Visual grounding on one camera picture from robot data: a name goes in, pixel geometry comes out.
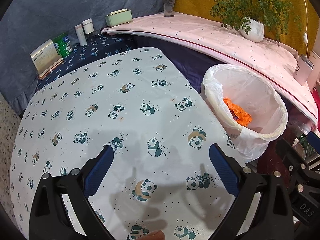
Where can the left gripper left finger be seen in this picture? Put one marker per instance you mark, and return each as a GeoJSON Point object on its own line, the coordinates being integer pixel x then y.
{"type": "Point", "coordinates": [48, 217]}

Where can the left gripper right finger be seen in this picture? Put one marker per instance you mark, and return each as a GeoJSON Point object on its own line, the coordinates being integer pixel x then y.
{"type": "Point", "coordinates": [273, 218]}

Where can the orange plastic wrapper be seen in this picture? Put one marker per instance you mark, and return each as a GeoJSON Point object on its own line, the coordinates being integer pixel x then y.
{"type": "Point", "coordinates": [239, 114]}

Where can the trash bin with white bag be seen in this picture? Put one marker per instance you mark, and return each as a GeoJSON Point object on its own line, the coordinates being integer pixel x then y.
{"type": "Point", "coordinates": [256, 96]}

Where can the person's hand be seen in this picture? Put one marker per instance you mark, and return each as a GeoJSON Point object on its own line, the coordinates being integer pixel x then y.
{"type": "Point", "coordinates": [155, 235]}

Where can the panda print tablecloth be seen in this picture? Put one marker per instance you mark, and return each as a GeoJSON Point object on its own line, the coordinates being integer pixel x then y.
{"type": "Point", "coordinates": [160, 129]}

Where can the white plant pot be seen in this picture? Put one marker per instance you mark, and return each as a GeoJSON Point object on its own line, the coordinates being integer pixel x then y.
{"type": "Point", "coordinates": [252, 30]}

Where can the beige book box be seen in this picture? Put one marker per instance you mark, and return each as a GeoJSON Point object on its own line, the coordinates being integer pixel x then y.
{"type": "Point", "coordinates": [46, 59]}

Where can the pink tablecloth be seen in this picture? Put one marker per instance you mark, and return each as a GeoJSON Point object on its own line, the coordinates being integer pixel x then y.
{"type": "Point", "coordinates": [275, 61]}

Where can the green carton box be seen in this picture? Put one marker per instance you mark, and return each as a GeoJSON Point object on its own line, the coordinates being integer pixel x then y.
{"type": "Point", "coordinates": [63, 45]}

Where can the navy print cloth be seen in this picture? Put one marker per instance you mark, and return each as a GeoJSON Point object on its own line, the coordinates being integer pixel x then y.
{"type": "Point", "coordinates": [102, 46]}

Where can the white tall bottle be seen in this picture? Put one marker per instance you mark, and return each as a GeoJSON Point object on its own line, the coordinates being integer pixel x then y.
{"type": "Point", "coordinates": [80, 35]}

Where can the green leafy plant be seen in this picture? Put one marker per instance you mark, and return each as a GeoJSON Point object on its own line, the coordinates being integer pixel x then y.
{"type": "Point", "coordinates": [276, 15]}

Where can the white jar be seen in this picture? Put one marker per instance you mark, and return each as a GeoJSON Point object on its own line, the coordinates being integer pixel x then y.
{"type": "Point", "coordinates": [88, 26]}

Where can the blue sofa cover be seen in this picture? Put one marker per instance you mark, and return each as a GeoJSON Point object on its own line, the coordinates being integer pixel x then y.
{"type": "Point", "coordinates": [27, 24]}

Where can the yellow curtain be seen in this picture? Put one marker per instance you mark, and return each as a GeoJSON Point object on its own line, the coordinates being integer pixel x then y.
{"type": "Point", "coordinates": [292, 22]}

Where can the green tin box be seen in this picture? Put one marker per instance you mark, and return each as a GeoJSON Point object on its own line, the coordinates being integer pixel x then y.
{"type": "Point", "coordinates": [118, 17]}

